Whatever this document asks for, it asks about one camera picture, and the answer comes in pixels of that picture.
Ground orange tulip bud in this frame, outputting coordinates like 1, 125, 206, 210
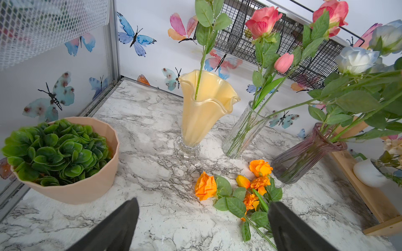
236, 175, 251, 189

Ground pink rose small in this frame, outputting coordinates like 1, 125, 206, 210
252, 53, 294, 110

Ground purple ribbed glass vase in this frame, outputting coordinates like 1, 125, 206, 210
271, 123, 347, 184

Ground wooden corner shelf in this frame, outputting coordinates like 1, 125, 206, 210
328, 119, 402, 236

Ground sunflower bouquet in white vase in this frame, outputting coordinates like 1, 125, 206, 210
349, 136, 402, 188

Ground yellow wavy glass vase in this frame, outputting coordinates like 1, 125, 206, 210
174, 70, 240, 159

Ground white mesh wall basket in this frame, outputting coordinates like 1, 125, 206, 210
1, 1, 111, 70

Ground clear ribbed glass vase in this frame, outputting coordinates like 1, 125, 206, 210
222, 101, 273, 159

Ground orange marigold sprig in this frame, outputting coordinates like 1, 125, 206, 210
243, 193, 259, 216
250, 176, 271, 196

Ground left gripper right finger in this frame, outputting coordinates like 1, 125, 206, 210
268, 202, 337, 251

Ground black wire wall basket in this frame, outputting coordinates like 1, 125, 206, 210
205, 1, 363, 89

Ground orange rose pile top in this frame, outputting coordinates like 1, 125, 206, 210
249, 160, 273, 178

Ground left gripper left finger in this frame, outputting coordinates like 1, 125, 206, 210
68, 198, 140, 251

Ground green succulent in pink pot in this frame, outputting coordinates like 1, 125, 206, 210
1, 117, 119, 205

